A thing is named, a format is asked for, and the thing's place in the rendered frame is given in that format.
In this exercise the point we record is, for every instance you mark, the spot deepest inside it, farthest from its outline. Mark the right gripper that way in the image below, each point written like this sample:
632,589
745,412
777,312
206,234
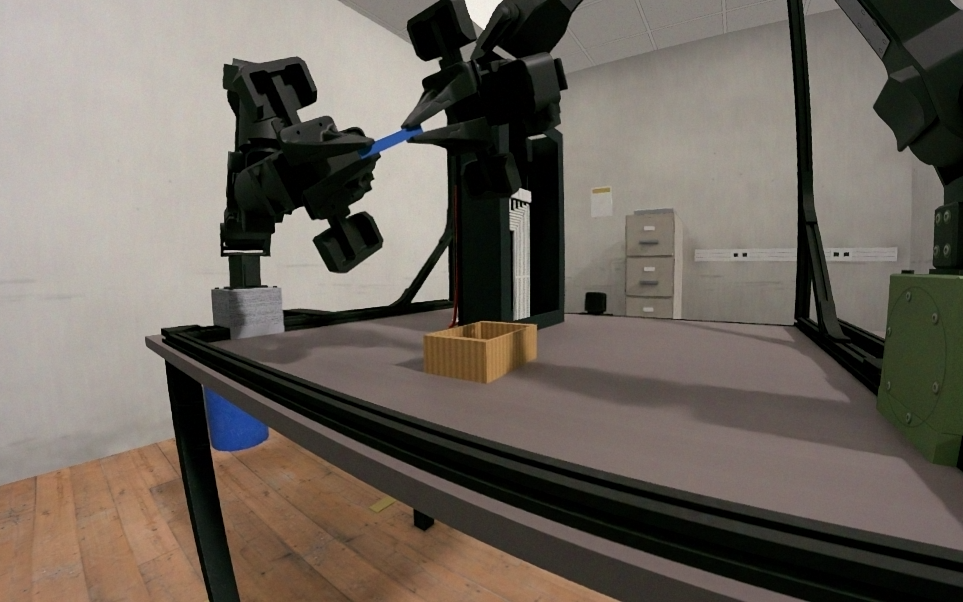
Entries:
279,187

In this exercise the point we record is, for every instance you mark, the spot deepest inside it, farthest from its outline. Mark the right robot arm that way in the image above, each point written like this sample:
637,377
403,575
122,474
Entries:
253,143

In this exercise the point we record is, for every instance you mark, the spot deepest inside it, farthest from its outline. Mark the yellow label strip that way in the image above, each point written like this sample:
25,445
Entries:
390,141

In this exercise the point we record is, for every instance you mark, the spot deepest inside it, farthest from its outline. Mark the tan open box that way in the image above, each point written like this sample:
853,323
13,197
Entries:
479,352

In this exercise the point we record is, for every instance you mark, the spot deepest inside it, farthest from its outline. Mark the black rack frame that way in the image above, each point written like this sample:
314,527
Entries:
486,258

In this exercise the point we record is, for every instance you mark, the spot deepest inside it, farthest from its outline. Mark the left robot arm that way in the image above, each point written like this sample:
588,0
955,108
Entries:
920,43

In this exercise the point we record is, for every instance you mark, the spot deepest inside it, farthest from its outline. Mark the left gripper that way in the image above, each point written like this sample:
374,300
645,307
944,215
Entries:
483,177

